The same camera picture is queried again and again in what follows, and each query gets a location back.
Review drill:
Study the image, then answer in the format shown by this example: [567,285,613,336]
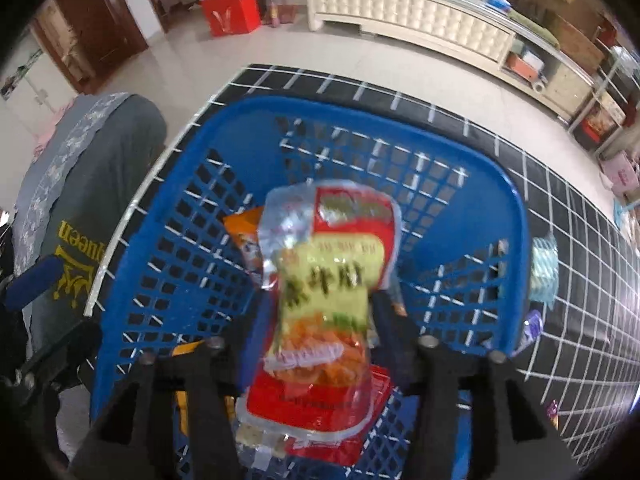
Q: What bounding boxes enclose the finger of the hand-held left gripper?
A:
[0,255,67,313]
[15,319,103,396]

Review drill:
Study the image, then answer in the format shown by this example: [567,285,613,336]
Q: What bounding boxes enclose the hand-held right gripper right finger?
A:
[370,290,583,480]

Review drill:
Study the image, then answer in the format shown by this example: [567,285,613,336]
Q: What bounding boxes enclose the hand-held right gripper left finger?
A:
[67,305,273,480]

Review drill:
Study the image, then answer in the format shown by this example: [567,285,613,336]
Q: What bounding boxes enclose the large red yellow snack packet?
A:
[235,180,403,438]

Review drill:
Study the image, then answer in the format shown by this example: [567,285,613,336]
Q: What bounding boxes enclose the orange cartoon snack packet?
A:
[222,205,266,286]

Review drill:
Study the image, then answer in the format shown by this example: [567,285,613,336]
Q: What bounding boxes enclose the blue plastic basket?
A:
[89,95,531,480]

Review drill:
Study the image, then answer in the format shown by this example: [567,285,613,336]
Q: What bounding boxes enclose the grey cloth with yellow print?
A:
[12,92,168,356]

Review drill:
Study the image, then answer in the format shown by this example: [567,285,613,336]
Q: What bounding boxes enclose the purple snack bar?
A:
[512,309,545,356]

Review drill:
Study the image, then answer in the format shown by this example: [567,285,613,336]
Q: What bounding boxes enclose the light blue snack packet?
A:
[529,232,560,311]

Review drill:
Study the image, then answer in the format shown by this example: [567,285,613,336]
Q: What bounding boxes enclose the black white checked blanket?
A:
[82,63,640,476]

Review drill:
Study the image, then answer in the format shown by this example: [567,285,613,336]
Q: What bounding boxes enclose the brown wooden door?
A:
[30,0,151,96]

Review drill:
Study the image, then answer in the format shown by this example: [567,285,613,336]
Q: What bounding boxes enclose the pink bag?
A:
[600,152,640,193]

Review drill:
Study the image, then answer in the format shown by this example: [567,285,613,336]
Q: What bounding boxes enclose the red gift box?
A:
[582,105,623,148]

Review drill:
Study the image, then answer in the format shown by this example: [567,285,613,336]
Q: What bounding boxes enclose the orange box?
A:
[505,52,543,81]

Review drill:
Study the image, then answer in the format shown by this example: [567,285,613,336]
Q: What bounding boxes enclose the red cardboard box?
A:
[199,0,263,38]

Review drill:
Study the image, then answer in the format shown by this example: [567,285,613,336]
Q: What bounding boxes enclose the white tufted low cabinet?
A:
[305,0,601,123]

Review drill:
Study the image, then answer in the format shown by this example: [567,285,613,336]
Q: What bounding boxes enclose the white metal rack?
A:
[567,45,640,153]

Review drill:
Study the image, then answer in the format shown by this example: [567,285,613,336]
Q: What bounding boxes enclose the green folded cloth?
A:
[507,10,561,48]

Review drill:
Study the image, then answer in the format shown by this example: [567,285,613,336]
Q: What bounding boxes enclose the brown wooden box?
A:
[550,12,608,76]

